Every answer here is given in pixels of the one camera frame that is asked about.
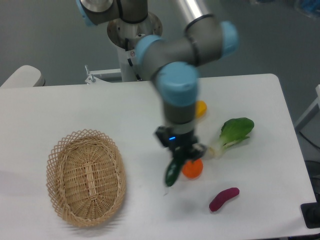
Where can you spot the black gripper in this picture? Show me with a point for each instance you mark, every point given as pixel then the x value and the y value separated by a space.
pixel 178 144

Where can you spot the green cucumber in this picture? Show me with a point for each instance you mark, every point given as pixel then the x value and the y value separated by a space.
pixel 173 171

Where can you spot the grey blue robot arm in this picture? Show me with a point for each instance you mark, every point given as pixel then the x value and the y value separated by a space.
pixel 170 65

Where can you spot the woven wicker basket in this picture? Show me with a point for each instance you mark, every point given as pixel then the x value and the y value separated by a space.
pixel 86 178

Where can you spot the orange tangerine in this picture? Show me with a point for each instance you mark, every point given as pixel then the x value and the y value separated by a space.
pixel 193 168

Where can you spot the yellow mango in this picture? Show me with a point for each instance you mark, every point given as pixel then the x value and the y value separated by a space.
pixel 200 109

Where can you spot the green bok choy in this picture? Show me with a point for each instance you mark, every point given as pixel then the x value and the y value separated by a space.
pixel 232 132

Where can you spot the purple sweet potato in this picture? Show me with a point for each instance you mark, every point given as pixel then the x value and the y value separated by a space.
pixel 222 197

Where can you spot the black device at table edge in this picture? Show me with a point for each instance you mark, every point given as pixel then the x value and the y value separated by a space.
pixel 311 214

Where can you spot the white furniture at right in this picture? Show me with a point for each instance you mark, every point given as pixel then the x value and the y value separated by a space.
pixel 309 113

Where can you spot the white chair back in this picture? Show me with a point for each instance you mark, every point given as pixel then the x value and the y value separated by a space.
pixel 25 76

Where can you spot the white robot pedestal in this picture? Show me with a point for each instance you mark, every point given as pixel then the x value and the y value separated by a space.
pixel 125 36

